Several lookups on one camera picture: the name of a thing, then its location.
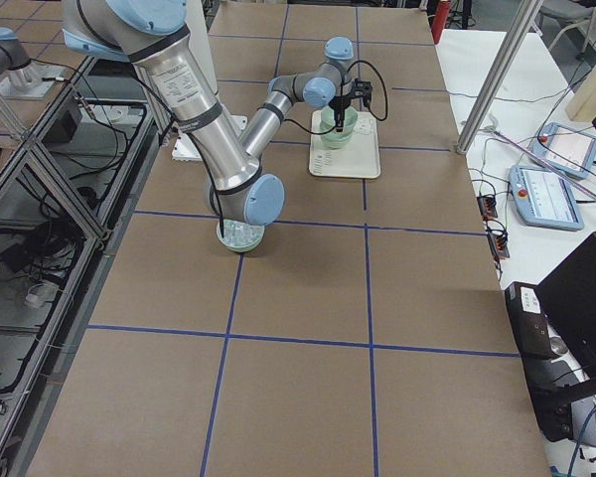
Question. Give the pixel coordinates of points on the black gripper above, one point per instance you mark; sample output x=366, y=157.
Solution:
x=341, y=102

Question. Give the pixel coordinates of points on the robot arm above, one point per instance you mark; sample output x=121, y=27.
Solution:
x=154, y=36

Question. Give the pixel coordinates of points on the green bowl on tray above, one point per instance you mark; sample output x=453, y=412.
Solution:
x=334, y=145

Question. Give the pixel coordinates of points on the cream bear serving tray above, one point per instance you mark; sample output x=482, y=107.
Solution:
x=356, y=159

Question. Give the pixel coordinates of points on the red cylinder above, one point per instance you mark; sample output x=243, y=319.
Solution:
x=439, y=20

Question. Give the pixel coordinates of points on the clear ice cubes pile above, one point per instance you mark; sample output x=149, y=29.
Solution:
x=238, y=234

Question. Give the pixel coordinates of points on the green bowl with ice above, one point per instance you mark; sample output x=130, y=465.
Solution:
x=219, y=231

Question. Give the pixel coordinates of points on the orange black connector module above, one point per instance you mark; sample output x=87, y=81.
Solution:
x=488, y=207

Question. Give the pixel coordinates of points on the near blue teach pendant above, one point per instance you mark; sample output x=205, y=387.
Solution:
x=544, y=200

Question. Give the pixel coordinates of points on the blue teach pendant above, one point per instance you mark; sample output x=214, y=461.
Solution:
x=544, y=200
x=569, y=150

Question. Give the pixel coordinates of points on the far blue teach pendant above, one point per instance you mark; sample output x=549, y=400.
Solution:
x=569, y=150

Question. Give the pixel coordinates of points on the black laptop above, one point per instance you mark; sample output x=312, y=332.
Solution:
x=567, y=296

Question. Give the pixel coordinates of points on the black box device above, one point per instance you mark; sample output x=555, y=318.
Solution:
x=561, y=401

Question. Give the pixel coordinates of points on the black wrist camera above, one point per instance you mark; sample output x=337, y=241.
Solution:
x=363, y=91

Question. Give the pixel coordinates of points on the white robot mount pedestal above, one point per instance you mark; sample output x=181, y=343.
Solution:
x=199, y=44

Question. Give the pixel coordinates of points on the aluminium frame post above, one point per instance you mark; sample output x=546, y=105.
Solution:
x=504, y=58

